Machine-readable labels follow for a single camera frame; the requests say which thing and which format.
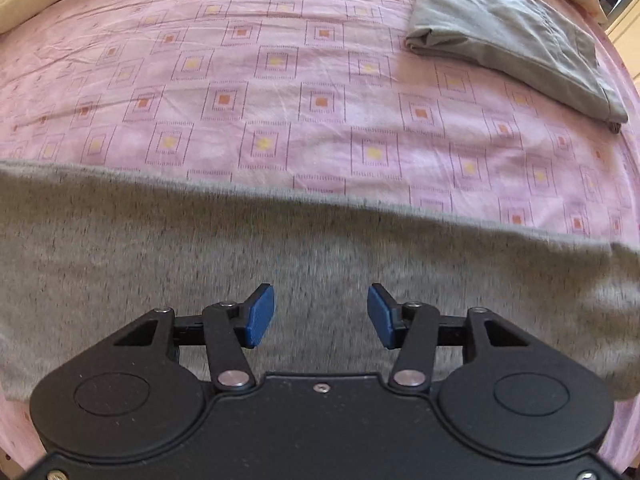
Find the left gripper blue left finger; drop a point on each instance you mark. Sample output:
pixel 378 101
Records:
pixel 229 329

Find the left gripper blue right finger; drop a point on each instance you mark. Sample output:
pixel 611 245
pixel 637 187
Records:
pixel 412 329

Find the cream wardrobe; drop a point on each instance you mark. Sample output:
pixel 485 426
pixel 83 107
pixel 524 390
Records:
pixel 624 33

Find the folded grey pants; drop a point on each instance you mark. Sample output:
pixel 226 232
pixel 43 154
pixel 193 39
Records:
pixel 525 39

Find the grey speckled pants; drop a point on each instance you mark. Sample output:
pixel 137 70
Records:
pixel 86 250

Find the pink patterned bed sheet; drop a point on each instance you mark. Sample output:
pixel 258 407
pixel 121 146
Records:
pixel 316 97

